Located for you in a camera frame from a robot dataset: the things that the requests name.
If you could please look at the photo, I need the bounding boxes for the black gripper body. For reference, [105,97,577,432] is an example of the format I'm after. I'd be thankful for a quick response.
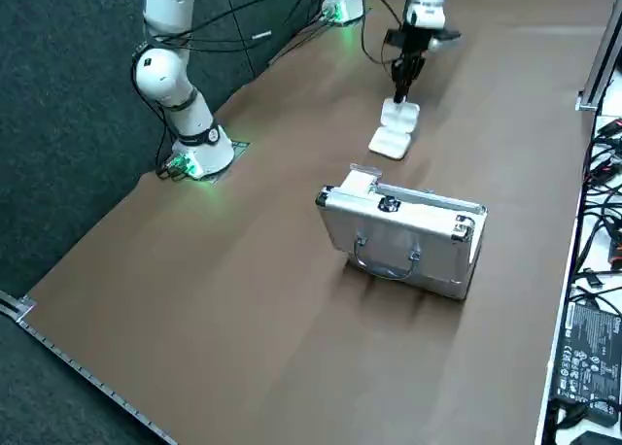
[397,25,432,62]

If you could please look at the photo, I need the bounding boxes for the silver aluminium medical kit case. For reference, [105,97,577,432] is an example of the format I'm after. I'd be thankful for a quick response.
[315,170,490,301]

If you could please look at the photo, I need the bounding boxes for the aluminium profile beam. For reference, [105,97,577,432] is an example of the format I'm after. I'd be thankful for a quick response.
[575,7,622,112]

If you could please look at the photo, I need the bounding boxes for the black labelled power adapter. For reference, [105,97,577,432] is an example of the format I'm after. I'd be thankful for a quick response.
[547,301,622,429]

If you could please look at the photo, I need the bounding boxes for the metal table edge strip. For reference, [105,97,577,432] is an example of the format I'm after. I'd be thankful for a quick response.
[0,289,177,445]

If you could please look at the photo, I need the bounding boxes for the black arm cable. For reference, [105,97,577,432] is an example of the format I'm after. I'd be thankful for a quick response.
[358,0,407,77]

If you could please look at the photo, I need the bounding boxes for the black cable bundle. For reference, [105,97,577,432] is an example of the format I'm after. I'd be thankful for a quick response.
[145,0,341,70]

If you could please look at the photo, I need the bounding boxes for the small metal corner bracket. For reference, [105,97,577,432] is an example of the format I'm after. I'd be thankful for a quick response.
[575,88,600,112]

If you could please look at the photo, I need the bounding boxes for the tangled black cables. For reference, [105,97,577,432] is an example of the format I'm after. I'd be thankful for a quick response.
[577,117,622,303]

